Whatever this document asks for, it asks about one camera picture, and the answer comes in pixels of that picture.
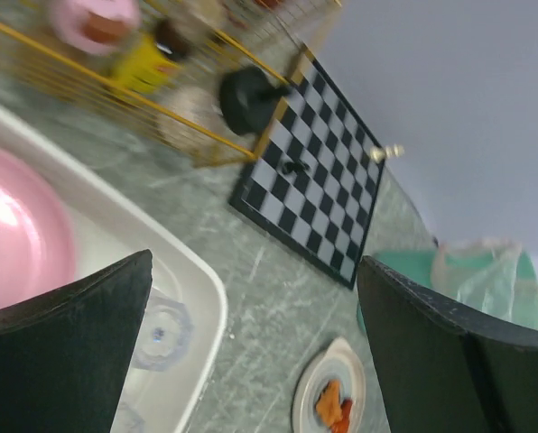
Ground black chess piece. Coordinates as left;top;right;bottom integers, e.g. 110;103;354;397
282;160;310;176

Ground black lid spice jar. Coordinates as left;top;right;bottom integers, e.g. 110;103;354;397
156;66;293;159

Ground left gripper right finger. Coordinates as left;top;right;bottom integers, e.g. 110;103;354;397
357;256;538;432

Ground pink plate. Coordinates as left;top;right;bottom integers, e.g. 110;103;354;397
0;149;77;309

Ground pink lid seasoning jar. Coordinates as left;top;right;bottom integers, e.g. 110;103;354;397
47;0;141;56

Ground yellow wire rack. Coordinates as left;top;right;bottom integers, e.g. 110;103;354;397
0;1;342;166

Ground black white chessboard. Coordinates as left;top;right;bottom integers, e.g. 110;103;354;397
228;48;385;288

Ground white chess piece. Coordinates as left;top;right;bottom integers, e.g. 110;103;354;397
369;144;404;163

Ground white plastic tub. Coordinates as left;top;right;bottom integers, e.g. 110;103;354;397
0;106;227;432

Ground beige blue ceramic plate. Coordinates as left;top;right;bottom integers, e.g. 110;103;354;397
292;337;366;433

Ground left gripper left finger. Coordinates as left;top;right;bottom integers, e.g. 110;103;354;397
0;250;153;432

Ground clear bin liner bag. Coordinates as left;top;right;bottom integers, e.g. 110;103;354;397
431;238;538;329

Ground orange nugget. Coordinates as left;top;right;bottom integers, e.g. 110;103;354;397
315;380;343;428

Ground red chicken piece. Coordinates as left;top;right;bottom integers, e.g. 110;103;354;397
329;399;353;433

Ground clear plastic cup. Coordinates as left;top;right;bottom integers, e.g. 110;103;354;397
132;296;193;372
110;401;144;433

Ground green trash bin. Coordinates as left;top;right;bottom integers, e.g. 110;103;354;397
357;250;538;335

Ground brown sauce bottle yellow label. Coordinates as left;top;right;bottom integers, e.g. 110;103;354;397
108;18;192;95

